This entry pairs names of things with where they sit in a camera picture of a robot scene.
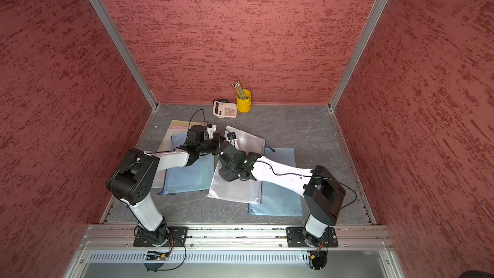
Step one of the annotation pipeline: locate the yellow mesh document bag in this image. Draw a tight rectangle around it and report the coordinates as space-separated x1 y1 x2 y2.
169 120 189 130

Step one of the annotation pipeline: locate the green mesh document bag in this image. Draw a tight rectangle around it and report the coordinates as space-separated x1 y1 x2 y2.
152 126 187 189

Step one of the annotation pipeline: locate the white mesh document bag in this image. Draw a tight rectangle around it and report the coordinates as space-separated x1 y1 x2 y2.
208 126 266 204

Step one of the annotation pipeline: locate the light blue document bag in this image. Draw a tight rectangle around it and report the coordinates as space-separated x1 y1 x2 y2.
160 133 216 194

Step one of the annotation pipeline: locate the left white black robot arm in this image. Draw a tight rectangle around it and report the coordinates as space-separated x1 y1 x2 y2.
107 133 226 247

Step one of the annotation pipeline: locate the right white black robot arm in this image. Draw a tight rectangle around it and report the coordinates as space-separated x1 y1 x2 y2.
217 141 346 247

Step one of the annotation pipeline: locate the blue mesh document bag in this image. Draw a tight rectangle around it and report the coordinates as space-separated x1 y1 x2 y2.
248 147 303 217

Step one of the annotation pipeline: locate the pink desk calculator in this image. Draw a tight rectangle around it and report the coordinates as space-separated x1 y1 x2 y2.
212 100 237 118

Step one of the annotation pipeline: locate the yellow pen cup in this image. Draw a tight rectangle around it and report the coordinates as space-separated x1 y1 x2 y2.
236 90 252 113

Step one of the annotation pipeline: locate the coloured pencils bundle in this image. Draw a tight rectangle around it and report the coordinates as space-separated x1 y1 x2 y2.
232 82 246 99

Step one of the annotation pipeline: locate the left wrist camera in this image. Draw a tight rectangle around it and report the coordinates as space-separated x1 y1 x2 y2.
186 124 217 144

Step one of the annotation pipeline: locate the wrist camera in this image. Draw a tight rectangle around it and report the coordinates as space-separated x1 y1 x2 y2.
186 124 217 144
226 131 237 142

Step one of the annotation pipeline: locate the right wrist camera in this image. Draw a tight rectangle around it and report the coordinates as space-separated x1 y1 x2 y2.
226 131 237 142

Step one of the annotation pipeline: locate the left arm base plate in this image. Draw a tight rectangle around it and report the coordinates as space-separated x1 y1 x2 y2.
133 225 189 248

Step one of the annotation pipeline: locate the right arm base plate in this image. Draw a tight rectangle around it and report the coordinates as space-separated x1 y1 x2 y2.
286 227 338 248

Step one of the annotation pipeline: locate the aluminium front rail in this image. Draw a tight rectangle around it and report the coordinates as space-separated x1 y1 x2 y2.
65 223 404 277

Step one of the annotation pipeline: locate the left aluminium corner post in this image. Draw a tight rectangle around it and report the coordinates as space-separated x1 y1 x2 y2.
71 0 159 111

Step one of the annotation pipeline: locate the aluminium corner post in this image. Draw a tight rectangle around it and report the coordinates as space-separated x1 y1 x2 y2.
71 0 159 111
329 0 404 111

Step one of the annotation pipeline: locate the right aluminium corner post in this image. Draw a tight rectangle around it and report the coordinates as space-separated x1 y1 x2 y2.
329 0 404 111

